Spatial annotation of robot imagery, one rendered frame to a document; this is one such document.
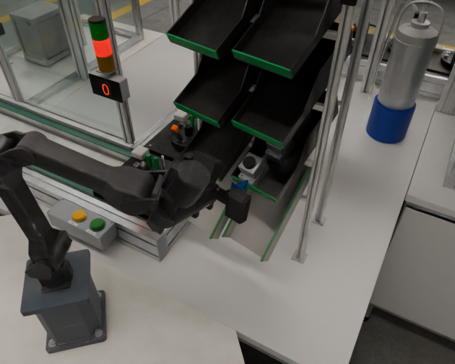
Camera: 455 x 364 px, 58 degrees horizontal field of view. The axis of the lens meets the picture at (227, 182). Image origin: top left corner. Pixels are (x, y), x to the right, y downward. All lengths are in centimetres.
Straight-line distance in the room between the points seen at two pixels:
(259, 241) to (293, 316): 22
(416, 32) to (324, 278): 87
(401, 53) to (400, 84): 11
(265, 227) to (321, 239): 29
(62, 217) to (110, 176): 63
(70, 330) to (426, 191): 121
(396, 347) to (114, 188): 176
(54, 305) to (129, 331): 24
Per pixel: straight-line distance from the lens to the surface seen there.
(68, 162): 72
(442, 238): 169
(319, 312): 120
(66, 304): 102
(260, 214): 111
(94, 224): 126
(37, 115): 183
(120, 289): 124
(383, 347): 220
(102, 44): 131
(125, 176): 72
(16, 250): 144
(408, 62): 161
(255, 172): 95
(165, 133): 154
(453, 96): 203
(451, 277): 183
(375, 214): 146
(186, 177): 66
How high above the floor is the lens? 188
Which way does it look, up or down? 43 degrees down
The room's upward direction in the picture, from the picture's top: straight up
